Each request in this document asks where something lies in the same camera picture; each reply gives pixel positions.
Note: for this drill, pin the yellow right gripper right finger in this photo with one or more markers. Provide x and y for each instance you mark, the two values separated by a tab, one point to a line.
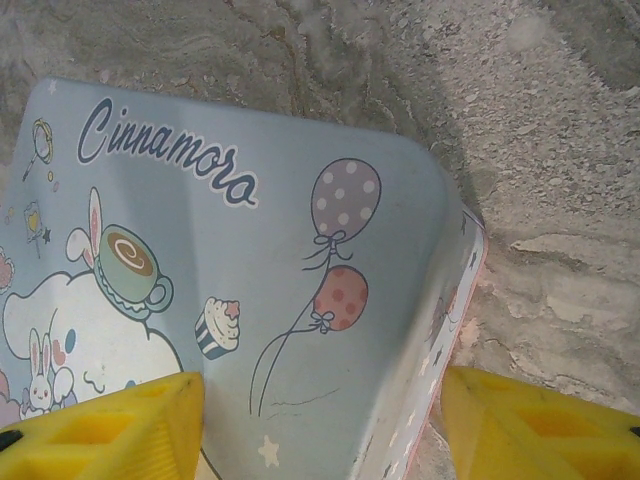
540	425

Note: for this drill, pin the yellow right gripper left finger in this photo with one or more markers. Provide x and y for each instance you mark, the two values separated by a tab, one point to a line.
100	430

